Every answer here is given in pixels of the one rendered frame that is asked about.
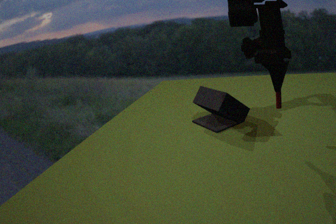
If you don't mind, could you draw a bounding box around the dark peg with red top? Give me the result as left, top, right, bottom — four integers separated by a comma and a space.
276, 88, 281, 109

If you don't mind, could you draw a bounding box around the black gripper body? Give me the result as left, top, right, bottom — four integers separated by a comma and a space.
254, 25, 291, 63

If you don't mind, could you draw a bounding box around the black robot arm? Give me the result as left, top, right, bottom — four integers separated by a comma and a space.
227, 0, 288, 59

